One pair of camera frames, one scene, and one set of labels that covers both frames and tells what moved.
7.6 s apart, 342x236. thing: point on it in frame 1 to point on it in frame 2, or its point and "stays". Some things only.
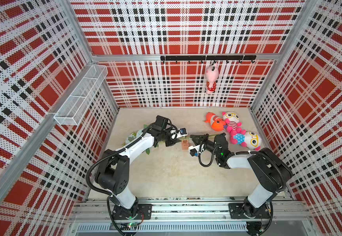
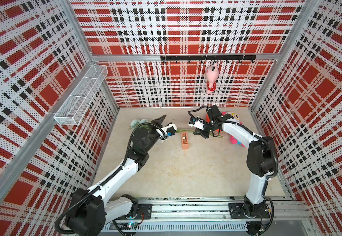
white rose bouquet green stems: (139, 132) to (135, 122)
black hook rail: (209, 57) stays
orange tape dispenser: (185, 144) stays
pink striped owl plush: (232, 120) stays
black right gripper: (200, 141) to (201, 132)
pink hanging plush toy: (211, 73) stays
